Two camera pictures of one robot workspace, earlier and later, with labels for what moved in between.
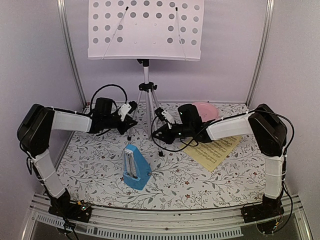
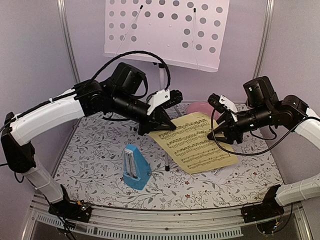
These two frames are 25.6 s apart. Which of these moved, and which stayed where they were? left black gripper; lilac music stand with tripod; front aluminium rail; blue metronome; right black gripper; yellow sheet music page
Moved: right black gripper; yellow sheet music page; lilac music stand with tripod; left black gripper
Stayed: front aluminium rail; blue metronome
